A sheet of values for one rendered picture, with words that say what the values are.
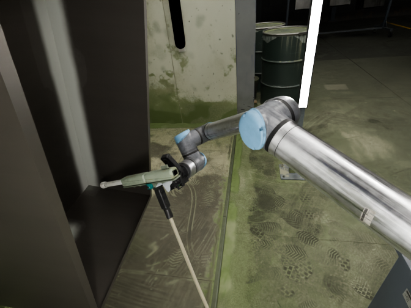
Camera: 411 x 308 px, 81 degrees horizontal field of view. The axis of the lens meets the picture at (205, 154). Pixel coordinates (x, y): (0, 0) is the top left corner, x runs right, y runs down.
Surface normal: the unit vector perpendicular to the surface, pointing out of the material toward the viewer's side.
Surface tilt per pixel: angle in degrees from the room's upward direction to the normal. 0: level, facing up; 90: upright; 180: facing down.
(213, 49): 90
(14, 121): 90
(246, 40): 90
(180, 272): 0
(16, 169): 90
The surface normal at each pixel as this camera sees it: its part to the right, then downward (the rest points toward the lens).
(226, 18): -0.16, 0.57
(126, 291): -0.09, -0.82
